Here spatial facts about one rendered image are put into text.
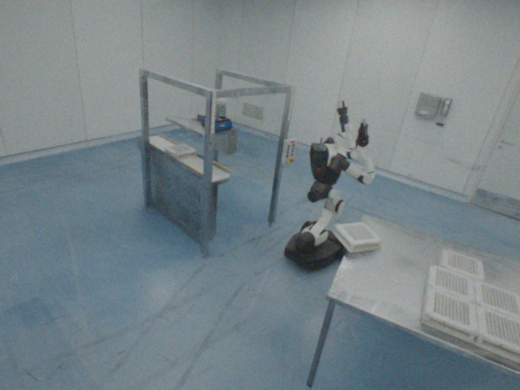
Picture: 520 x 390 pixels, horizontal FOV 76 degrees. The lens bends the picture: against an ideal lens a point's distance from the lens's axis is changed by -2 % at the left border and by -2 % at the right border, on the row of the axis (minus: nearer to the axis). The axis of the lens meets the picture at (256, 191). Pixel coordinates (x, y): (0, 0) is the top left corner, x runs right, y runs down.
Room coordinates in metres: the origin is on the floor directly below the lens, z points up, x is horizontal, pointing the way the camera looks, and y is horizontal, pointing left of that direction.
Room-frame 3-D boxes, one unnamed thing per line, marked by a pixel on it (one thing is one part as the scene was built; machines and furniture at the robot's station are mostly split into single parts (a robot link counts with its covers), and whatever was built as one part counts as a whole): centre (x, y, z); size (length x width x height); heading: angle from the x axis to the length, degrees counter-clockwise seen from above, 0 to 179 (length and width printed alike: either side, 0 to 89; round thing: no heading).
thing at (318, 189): (2.83, -0.59, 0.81); 0.28 x 0.13 x 0.18; 139
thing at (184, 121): (3.03, 0.59, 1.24); 0.62 x 0.38 x 0.04; 48
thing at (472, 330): (1.36, -1.10, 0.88); 0.25 x 0.24 x 0.02; 155
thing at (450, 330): (1.36, -1.10, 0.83); 0.24 x 0.24 x 0.02; 65
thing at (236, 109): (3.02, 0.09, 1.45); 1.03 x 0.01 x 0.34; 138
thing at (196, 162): (3.29, 0.86, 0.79); 1.35 x 0.25 x 0.05; 48
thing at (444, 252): (1.79, -1.37, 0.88); 0.25 x 0.24 x 0.02; 155
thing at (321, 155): (2.88, -0.60, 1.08); 0.34 x 0.30 x 0.36; 3
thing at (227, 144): (2.99, 0.35, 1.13); 0.22 x 0.11 x 0.20; 48
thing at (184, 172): (3.29, 0.86, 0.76); 1.30 x 0.29 x 0.10; 48
